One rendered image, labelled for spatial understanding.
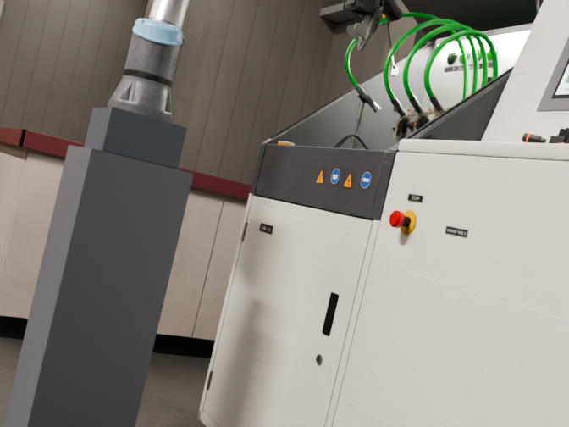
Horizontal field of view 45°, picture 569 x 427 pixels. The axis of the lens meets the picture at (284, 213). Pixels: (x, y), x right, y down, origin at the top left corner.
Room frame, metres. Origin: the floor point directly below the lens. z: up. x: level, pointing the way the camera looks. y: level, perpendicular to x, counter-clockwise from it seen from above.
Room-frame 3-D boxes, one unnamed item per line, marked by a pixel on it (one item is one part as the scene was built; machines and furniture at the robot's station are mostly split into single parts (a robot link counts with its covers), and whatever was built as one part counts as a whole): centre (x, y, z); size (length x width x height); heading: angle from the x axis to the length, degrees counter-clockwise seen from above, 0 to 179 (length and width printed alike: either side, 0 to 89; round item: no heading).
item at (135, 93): (1.64, 0.39, 0.95); 0.15 x 0.15 x 0.10
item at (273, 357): (1.86, -0.05, 0.44); 0.65 x 0.02 x 0.68; 28
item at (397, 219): (1.45, -0.24, 0.80); 0.05 x 0.04 x 0.05; 28
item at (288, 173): (1.86, -0.06, 0.87); 0.62 x 0.04 x 0.16; 28
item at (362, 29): (1.85, -0.09, 1.28); 0.06 x 0.03 x 0.09; 118
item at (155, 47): (1.65, 0.39, 1.07); 0.13 x 0.12 x 0.14; 11
